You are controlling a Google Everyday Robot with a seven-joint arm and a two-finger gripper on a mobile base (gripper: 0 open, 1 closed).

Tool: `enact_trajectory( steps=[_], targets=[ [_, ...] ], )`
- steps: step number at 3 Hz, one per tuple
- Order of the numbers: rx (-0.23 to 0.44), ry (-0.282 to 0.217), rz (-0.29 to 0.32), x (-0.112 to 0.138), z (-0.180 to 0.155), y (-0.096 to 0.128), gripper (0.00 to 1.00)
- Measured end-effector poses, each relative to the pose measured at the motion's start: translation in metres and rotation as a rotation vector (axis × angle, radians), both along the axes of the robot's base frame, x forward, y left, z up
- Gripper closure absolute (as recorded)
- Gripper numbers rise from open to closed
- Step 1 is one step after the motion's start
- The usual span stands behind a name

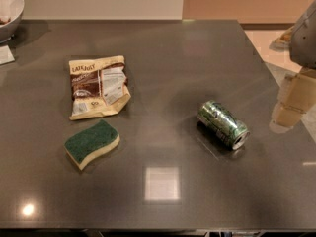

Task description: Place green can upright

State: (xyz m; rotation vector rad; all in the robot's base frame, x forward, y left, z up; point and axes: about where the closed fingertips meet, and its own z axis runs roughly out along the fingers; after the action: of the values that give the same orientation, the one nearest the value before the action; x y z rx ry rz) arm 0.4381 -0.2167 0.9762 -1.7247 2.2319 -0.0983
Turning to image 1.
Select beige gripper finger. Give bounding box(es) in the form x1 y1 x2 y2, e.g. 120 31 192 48
272 103 303 127
277 67 316 113

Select green soda can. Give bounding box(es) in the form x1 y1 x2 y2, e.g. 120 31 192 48
197 100 250 150

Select green and yellow sponge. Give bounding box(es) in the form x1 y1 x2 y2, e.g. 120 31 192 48
64 120 120 170

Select brown and cream snack bag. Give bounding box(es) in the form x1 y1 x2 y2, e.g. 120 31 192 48
69 55 131 120

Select white paper card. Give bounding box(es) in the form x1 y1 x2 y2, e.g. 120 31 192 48
0 45 15 64

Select white bowl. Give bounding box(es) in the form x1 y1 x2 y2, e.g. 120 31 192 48
0 0 25 42

